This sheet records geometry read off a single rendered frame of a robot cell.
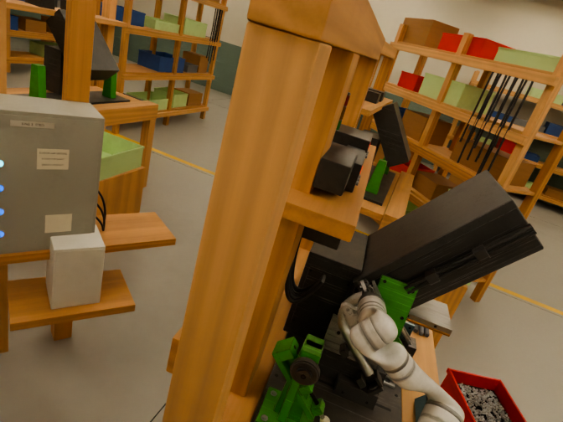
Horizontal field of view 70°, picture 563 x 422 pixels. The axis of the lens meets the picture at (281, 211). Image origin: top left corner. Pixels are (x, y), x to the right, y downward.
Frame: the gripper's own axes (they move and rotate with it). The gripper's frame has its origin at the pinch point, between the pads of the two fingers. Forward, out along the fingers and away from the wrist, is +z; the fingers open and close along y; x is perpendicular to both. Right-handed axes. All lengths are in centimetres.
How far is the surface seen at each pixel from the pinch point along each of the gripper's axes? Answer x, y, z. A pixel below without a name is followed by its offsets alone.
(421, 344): -7, -37, 41
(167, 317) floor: 138, 0, 117
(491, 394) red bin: -23, -59, 31
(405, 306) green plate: -7.9, -8.0, 2.9
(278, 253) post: 14.0, 24.5, -26.5
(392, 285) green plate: -6.9, -0.9, 2.9
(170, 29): 150, 342, 445
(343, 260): 4.4, 10.5, 9.9
